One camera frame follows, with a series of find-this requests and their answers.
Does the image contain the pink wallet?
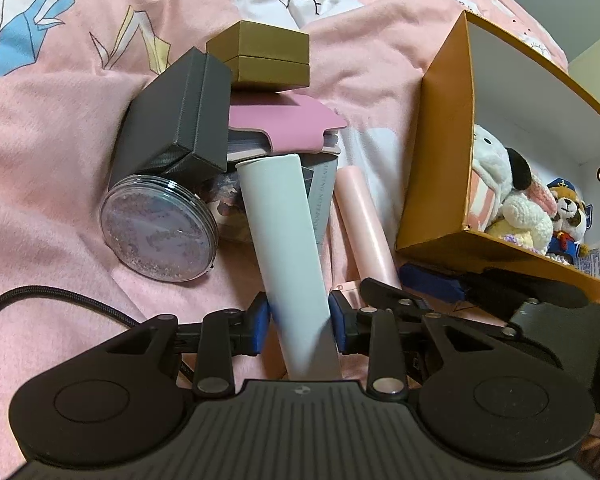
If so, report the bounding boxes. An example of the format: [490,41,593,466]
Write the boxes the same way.
[227,92,347,157]

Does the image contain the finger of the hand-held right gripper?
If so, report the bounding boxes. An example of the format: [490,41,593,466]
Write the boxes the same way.
[360,276,524,343]
[399,264,512,311]

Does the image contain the small printed pouch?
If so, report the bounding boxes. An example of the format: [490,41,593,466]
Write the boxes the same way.
[199,174,255,242]

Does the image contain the long white glasses box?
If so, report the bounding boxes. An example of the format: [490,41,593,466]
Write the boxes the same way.
[235,154,341,384]

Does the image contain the long pink tube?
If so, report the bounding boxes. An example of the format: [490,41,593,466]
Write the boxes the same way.
[330,167,404,311]

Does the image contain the grey notebook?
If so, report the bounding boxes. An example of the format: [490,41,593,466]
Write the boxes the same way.
[300,154,339,250]

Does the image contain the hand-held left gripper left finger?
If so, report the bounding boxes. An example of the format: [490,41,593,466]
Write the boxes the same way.
[100,304,273,399]

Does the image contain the small gold box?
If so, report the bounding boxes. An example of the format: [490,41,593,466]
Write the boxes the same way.
[205,20,311,94]

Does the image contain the black box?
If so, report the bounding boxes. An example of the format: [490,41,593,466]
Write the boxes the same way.
[110,47,234,194]

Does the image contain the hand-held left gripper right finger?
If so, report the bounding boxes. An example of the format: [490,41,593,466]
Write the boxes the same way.
[327,291,498,399]

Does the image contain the round clear glitter case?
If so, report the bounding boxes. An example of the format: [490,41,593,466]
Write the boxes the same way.
[98,173,220,287]

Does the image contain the white crochet bunny toy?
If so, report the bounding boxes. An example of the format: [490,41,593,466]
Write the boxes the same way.
[485,180,561,257]

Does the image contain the black braided cable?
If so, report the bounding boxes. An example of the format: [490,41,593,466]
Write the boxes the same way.
[0,285,202,480]

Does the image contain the brown plush dog sailor outfit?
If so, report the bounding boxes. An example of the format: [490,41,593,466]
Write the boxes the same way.
[545,177,594,267]

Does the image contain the orange cardboard box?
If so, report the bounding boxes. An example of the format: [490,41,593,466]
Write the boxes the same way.
[395,10,600,307]

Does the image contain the white plush dog black ears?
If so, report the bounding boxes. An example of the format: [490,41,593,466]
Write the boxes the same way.
[467,125,534,227]

